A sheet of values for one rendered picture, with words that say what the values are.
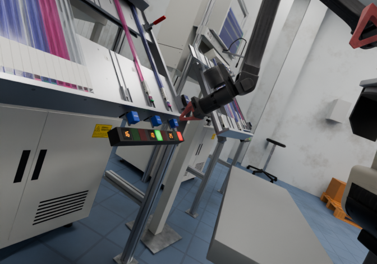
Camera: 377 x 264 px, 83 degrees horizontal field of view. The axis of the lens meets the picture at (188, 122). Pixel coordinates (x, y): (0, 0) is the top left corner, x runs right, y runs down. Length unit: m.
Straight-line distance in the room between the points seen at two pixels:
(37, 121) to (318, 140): 4.28
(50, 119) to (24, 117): 0.08
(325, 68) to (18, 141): 4.47
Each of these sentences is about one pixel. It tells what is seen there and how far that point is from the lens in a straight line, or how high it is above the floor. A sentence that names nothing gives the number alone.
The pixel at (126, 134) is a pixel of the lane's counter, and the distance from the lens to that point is 0.57.
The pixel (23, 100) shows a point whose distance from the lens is 0.48.
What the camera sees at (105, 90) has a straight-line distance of 0.58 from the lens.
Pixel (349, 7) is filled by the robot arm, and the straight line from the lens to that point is 0.94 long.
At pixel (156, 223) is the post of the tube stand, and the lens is 1.35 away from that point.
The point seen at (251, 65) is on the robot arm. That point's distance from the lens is 0.72.
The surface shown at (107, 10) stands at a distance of 0.86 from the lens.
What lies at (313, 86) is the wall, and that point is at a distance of 4.54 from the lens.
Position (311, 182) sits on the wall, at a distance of 4.63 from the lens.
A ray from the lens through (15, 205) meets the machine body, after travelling 1.00.
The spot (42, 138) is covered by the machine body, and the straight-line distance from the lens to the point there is 0.89.
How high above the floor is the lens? 0.80
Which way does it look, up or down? 6 degrees down
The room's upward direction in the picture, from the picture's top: 21 degrees clockwise
